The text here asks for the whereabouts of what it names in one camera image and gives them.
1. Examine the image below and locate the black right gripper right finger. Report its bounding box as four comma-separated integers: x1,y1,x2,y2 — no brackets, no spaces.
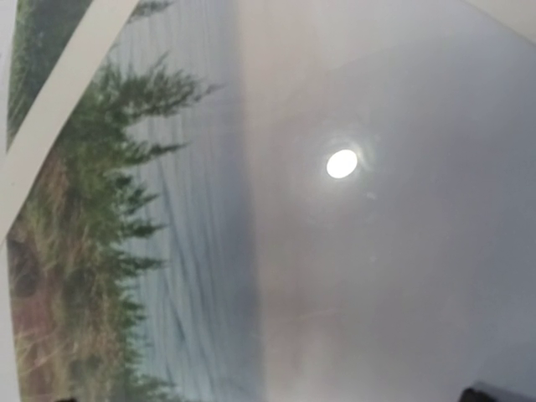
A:
458,382,535,402

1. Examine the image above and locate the landscape photo print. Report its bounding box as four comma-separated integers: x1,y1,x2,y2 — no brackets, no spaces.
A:
1,1,535,401

